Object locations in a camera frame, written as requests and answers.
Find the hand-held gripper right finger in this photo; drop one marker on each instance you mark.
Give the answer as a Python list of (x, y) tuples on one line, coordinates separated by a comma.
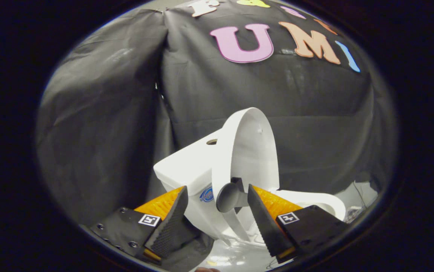
[(264, 223)]

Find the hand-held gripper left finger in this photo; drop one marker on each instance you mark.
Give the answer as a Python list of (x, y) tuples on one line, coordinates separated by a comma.
[(170, 223)]

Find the black round lid knob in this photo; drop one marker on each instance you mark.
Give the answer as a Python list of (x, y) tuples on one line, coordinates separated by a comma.
[(228, 196)]

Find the black backdrop cloth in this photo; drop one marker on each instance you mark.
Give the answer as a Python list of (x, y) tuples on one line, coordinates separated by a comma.
[(107, 113)]

